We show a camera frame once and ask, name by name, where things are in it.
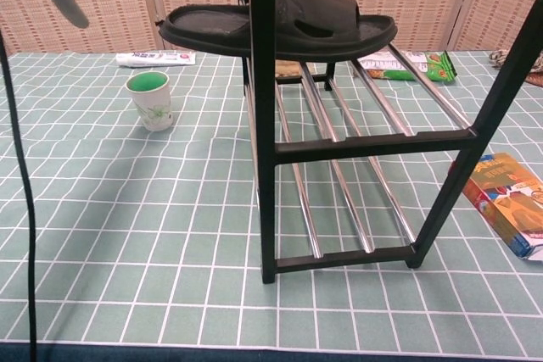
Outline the black rubber slipper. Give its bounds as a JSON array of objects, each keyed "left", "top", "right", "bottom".
[{"left": 160, "top": 0, "right": 399, "bottom": 62}]

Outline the black metal shoe rack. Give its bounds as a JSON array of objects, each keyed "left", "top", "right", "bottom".
[{"left": 234, "top": 0, "right": 543, "bottom": 286}]

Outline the yellow packet behind rack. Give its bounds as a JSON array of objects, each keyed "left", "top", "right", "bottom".
[{"left": 274, "top": 59, "right": 316, "bottom": 80}]

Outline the woven bamboo folding screen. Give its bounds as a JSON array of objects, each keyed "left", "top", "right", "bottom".
[{"left": 0, "top": 0, "right": 543, "bottom": 61}]

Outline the white toothpaste tube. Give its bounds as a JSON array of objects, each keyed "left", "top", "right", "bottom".
[{"left": 115, "top": 51, "right": 197, "bottom": 69}]

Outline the white floral paper cup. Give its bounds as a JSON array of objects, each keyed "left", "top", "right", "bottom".
[{"left": 124, "top": 70, "right": 173, "bottom": 132}]

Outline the green grid tablecloth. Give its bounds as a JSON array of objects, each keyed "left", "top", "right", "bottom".
[{"left": 0, "top": 50, "right": 543, "bottom": 349}]

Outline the green white snack packet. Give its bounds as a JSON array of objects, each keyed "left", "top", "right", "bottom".
[{"left": 355, "top": 49, "right": 458, "bottom": 84}]

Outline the orange snack box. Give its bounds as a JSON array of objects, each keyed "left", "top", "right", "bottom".
[{"left": 449, "top": 152, "right": 543, "bottom": 261}]

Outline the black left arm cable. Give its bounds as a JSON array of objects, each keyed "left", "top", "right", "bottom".
[{"left": 0, "top": 30, "right": 40, "bottom": 362}]

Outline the twisted rope bundle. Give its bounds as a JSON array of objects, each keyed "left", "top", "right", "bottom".
[{"left": 488, "top": 49, "right": 543, "bottom": 74}]

